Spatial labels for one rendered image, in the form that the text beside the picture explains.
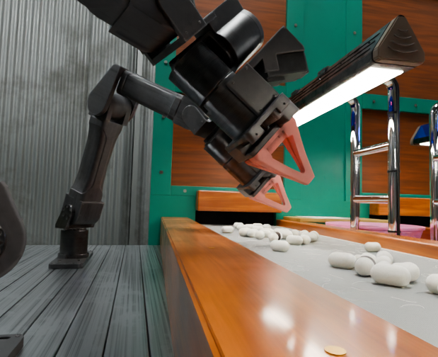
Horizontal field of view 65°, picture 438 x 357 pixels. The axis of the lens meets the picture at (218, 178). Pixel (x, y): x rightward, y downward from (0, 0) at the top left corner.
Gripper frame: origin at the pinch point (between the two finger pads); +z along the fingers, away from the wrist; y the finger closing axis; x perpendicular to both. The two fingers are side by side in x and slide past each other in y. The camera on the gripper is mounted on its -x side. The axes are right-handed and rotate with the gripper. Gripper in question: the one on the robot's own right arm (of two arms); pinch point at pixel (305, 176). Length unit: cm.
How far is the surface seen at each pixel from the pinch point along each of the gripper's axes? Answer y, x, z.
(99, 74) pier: 241, -30, -110
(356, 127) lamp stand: 43, -35, 14
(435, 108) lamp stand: 43, -56, 28
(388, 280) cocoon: -6.3, 4.1, 12.0
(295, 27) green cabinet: 84, -71, -17
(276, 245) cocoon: 18.4, 5.9, 9.2
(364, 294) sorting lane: -8.7, 7.5, 9.2
